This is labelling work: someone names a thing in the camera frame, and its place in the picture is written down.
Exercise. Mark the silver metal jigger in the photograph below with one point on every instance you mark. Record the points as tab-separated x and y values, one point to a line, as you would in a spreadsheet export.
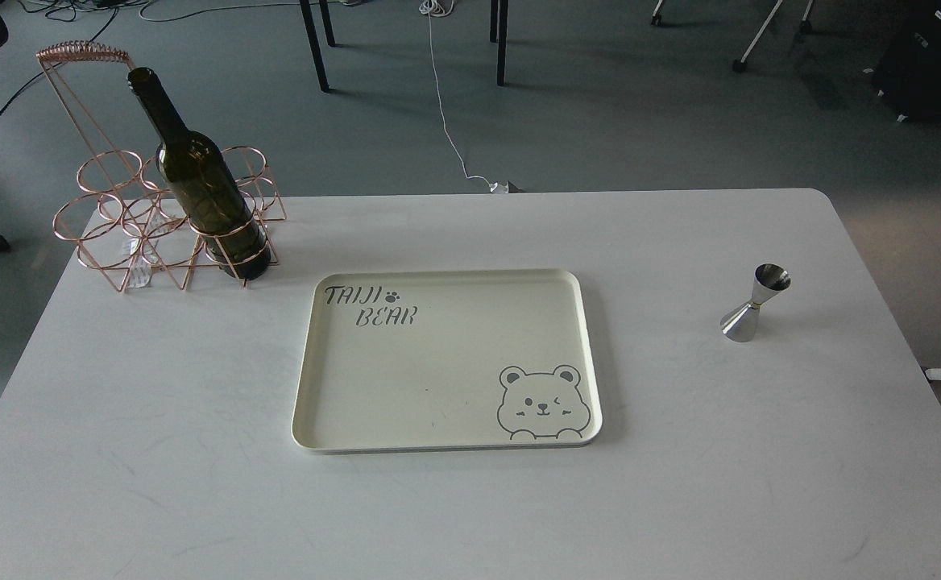
740	325

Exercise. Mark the dark green wine bottle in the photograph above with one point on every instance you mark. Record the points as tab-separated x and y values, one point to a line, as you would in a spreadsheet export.
195	171

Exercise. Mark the black table legs right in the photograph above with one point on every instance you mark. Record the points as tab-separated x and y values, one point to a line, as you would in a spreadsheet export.
498	35

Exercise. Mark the white chair base with castors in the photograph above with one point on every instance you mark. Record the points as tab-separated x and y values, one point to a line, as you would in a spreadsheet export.
741	65

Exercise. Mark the black table legs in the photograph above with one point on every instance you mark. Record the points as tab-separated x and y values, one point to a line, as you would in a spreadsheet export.
498	35
314	40

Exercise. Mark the black equipment in corner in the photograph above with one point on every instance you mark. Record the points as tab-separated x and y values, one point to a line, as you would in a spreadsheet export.
909	74

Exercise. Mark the cream tray with bear print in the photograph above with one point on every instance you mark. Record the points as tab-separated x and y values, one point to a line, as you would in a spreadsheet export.
447	360

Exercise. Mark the rose gold wire bottle rack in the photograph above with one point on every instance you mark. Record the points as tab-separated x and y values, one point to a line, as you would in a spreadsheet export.
124	224

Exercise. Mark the black table legs left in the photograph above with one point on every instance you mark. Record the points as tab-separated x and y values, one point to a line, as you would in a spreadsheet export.
314	40

